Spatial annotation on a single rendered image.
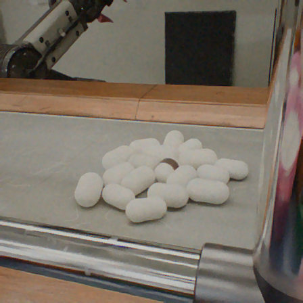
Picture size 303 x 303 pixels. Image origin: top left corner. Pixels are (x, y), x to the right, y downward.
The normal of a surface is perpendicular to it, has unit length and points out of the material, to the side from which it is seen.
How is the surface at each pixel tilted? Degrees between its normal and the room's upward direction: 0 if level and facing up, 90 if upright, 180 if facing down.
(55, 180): 0
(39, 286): 0
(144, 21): 90
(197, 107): 45
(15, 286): 0
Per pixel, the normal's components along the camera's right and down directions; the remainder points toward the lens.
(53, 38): 0.85, 0.18
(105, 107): -0.25, -0.35
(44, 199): -0.04, -0.91
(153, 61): -0.38, 0.40
